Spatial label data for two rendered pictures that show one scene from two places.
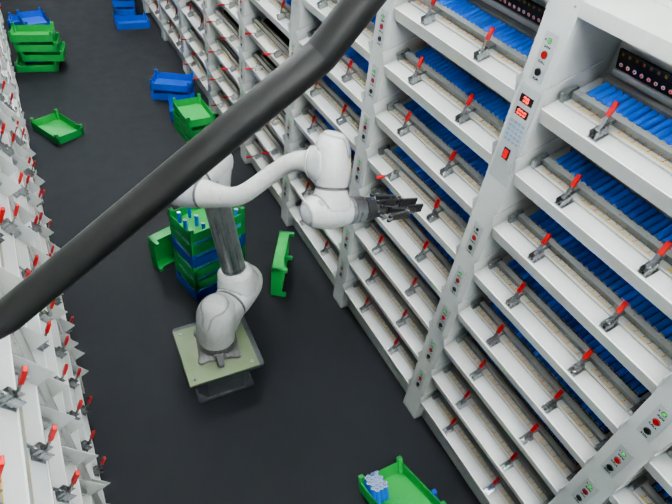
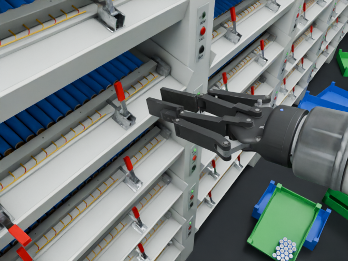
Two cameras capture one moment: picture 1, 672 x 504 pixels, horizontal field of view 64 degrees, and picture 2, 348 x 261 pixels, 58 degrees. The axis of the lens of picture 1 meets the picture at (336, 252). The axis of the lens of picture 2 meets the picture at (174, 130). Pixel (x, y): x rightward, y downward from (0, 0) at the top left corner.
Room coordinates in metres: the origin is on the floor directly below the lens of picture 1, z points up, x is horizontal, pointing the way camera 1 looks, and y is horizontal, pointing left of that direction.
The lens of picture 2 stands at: (1.59, 0.14, 1.35)
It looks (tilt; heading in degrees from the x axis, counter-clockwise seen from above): 43 degrees down; 250
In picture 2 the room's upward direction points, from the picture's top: straight up
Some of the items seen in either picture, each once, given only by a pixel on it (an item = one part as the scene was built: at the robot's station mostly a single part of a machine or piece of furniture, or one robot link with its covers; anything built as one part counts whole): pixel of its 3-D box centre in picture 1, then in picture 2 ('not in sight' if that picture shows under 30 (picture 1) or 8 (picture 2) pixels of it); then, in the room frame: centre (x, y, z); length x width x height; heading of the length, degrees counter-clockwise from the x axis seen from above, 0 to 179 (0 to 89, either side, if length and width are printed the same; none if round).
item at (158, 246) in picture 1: (178, 242); not in sight; (2.07, 0.85, 0.10); 0.30 x 0.08 x 0.20; 143
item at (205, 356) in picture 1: (217, 344); not in sight; (1.35, 0.44, 0.24); 0.22 x 0.18 x 0.06; 23
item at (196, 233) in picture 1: (207, 214); not in sight; (1.94, 0.64, 0.44); 0.30 x 0.20 x 0.08; 137
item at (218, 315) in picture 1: (217, 318); not in sight; (1.38, 0.45, 0.38); 0.18 x 0.16 x 0.22; 164
